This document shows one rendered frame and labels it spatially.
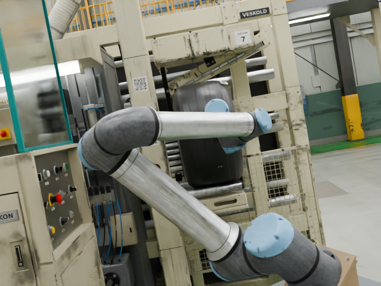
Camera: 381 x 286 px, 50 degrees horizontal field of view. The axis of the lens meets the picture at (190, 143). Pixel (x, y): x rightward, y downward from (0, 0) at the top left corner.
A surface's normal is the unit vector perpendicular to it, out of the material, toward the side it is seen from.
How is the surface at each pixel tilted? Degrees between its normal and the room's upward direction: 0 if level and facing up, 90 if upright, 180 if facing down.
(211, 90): 39
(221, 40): 90
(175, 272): 90
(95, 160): 125
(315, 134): 90
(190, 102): 50
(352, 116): 91
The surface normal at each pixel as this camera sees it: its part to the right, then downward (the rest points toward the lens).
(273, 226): -0.66, -0.66
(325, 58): -0.07, 0.07
